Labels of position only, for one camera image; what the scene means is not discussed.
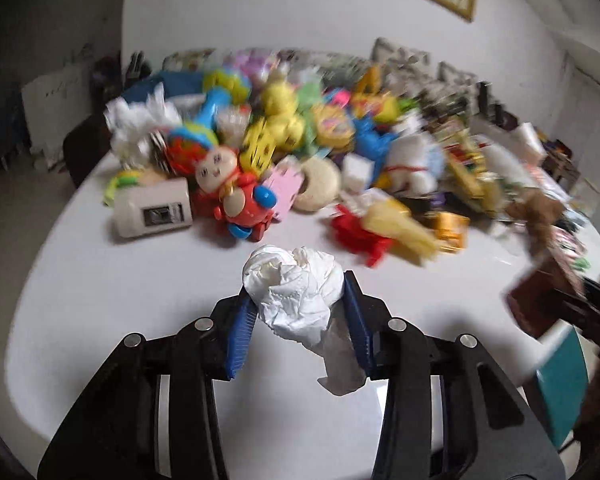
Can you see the white tissue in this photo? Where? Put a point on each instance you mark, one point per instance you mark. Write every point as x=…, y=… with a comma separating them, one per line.
x=295, y=295

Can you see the red doll toy car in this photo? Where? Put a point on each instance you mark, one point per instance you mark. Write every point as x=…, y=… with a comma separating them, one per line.
x=230, y=185

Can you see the red and yellow toy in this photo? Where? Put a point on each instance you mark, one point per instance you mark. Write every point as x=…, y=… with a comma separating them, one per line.
x=400, y=227

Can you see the white plush toy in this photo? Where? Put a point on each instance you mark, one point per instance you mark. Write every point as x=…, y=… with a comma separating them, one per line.
x=135, y=120
x=410, y=160

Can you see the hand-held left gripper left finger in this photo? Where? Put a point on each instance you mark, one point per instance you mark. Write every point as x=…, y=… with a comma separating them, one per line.
x=237, y=340

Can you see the white board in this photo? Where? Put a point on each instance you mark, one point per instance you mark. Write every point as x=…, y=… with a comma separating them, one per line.
x=55, y=110

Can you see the blue colourful rattle toy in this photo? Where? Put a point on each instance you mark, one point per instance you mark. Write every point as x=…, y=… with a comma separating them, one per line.
x=195, y=135

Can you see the brown plush toy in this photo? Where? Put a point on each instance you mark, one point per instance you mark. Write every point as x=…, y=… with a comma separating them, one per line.
x=535, y=212

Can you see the yellow round colourful toy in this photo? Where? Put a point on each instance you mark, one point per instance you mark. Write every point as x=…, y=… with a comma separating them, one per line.
x=332, y=125

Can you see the beige plastic box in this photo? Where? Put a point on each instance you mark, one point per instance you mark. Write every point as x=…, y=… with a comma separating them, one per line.
x=152, y=207

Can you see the light blue plush toy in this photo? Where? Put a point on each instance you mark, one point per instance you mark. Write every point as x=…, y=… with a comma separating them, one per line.
x=437, y=160

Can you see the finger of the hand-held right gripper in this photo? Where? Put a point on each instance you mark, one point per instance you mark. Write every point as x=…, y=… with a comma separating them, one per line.
x=595, y=310

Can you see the orange toy block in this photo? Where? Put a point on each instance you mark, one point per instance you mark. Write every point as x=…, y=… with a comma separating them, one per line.
x=450, y=227

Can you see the white cube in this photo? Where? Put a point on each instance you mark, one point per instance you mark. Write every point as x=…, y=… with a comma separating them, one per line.
x=357, y=170

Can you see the dark chair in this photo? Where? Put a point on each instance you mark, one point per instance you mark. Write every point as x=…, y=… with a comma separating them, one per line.
x=87, y=150

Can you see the red plastic toy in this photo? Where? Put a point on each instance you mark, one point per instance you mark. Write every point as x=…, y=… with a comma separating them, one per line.
x=355, y=235

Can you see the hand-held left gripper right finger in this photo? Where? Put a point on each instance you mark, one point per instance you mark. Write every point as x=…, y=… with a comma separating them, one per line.
x=357, y=327

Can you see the green yellow toy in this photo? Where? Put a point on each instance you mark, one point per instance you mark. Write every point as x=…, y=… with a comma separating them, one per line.
x=120, y=185

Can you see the yellow spotted toy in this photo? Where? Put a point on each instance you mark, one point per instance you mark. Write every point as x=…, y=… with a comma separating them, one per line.
x=270, y=137

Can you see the blue dinosaur toy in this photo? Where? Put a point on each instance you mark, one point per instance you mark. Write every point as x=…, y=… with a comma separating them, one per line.
x=372, y=142

